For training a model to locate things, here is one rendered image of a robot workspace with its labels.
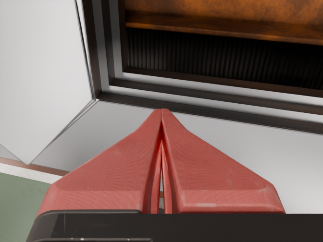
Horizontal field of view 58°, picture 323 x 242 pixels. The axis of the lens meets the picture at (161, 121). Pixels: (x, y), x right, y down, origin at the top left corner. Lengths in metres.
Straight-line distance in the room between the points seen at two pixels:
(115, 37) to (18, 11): 0.07
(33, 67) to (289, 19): 0.27
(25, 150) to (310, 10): 0.33
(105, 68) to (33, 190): 1.85
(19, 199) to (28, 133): 1.93
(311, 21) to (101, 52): 0.24
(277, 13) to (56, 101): 0.25
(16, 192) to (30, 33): 1.97
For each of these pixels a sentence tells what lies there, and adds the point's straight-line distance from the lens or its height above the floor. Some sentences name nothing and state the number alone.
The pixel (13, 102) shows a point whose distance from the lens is 0.29.
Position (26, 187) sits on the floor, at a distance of 2.08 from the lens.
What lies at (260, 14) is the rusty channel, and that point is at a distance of 0.37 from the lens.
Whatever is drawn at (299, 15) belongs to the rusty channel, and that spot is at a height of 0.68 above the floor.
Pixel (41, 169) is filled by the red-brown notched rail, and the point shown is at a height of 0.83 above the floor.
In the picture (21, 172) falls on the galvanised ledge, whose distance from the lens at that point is 0.69.
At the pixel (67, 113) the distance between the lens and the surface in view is 0.26.
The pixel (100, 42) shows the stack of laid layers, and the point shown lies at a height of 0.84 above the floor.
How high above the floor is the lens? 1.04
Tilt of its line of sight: 54 degrees down
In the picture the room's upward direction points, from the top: 154 degrees counter-clockwise
